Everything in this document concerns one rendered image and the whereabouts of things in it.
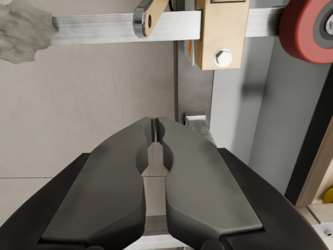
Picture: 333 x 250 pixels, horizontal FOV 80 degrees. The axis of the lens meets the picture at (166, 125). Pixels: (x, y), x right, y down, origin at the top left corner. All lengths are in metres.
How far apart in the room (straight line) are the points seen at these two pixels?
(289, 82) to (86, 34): 0.41
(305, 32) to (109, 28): 0.20
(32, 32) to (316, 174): 0.44
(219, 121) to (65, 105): 0.97
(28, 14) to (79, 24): 0.05
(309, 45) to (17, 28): 0.31
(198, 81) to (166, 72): 0.72
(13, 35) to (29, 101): 1.15
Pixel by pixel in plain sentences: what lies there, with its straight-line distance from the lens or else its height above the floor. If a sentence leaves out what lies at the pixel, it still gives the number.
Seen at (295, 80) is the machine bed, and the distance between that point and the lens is 0.49.
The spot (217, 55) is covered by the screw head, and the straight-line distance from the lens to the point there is 0.25.
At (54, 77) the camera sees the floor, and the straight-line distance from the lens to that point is 1.29.
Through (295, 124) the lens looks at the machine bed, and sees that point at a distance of 0.49.
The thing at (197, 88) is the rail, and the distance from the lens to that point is 0.45.
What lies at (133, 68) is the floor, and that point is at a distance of 1.16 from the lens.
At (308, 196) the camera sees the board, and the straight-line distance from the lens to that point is 0.43.
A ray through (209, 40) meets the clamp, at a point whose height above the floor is 0.87.
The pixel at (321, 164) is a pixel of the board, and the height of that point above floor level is 0.89.
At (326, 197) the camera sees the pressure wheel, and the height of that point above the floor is 0.91.
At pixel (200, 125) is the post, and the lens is 0.42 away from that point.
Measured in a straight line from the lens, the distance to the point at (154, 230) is 0.30.
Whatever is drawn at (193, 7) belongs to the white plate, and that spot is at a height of 0.80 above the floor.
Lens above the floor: 1.12
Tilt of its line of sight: 61 degrees down
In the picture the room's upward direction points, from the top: 175 degrees clockwise
